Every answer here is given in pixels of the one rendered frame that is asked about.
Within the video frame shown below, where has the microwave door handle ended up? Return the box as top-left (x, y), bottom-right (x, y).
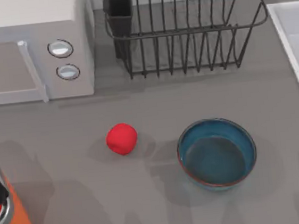
top-left (16, 38), bottom-right (50, 105)

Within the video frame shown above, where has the blue bowl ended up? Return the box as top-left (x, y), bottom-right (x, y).
top-left (174, 113), bottom-right (261, 196)

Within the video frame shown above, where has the dark wire dish rack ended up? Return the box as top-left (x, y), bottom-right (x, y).
top-left (102, 0), bottom-right (273, 82)

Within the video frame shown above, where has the round microwave knob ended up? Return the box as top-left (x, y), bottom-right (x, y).
top-left (46, 38), bottom-right (75, 61)
top-left (55, 62), bottom-right (82, 82)

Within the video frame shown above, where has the black cutlery holder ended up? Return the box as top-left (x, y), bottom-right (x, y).
top-left (102, 0), bottom-right (139, 61)

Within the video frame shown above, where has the white sink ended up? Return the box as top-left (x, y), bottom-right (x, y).
top-left (265, 0), bottom-right (299, 147)

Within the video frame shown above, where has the pale microwave oven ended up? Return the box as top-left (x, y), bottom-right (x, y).
top-left (0, 0), bottom-right (103, 107)

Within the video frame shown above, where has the red apple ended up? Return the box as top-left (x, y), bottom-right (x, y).
top-left (104, 121), bottom-right (140, 157)

